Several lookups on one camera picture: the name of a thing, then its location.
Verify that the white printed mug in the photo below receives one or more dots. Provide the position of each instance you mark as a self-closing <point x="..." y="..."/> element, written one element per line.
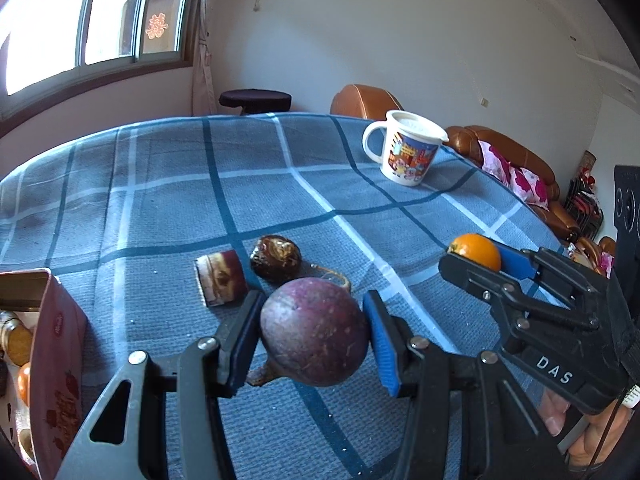
<point x="407" y="152"/>

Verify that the black speaker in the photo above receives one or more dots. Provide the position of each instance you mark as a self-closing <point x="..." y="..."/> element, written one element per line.
<point x="627" y="210"/>

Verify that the brown leather sofa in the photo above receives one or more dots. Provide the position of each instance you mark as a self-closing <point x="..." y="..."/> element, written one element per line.
<point x="510" y="147"/>

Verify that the black round stool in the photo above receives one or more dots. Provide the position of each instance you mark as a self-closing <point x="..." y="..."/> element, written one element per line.
<point x="255" y="99"/>

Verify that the sliding glass window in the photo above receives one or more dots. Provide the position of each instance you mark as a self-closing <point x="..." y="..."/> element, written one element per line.
<point x="75" y="15"/>

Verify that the person's right hand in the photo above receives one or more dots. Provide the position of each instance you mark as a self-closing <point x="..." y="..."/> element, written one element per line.
<point x="555" y="410"/>

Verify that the blue checked tablecloth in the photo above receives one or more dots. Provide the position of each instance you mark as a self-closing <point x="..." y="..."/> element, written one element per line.
<point x="175" y="185"/>

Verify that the red and gold tin box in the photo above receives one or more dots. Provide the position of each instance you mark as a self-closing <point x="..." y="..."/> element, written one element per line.
<point x="55" y="385"/>

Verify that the purple passion fruit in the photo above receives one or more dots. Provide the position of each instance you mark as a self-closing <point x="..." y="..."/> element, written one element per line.
<point x="315" y="330"/>

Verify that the black rack with red items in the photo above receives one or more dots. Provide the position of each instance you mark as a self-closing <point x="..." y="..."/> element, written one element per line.
<point x="585" y="195"/>

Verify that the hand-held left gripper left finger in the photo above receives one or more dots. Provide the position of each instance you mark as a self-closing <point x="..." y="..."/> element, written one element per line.
<point x="240" y="345"/>

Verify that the pale patterned curtain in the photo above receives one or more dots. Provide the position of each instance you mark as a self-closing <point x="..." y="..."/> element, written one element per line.
<point x="207" y="60"/>

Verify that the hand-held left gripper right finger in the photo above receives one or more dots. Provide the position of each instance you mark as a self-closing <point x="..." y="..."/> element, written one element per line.
<point x="382" y="345"/>

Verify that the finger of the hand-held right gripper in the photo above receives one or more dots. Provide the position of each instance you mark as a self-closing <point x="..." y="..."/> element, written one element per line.
<point x="475" y="280"/>
<point x="517" y="262"/>

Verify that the brown leather armchair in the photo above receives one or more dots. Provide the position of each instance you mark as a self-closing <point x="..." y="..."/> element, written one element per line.
<point x="362" y="102"/>

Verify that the small orange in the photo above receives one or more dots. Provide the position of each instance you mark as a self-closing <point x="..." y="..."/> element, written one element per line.
<point x="480" y="252"/>

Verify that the dark brown wrinkled fruit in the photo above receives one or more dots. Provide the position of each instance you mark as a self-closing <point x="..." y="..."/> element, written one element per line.
<point x="275" y="257"/>

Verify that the pink floral cushion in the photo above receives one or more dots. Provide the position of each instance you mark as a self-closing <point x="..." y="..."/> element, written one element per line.
<point x="520" y="180"/>

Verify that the gold round item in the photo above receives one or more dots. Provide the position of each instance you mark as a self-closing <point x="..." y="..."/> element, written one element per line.
<point x="17" y="340"/>

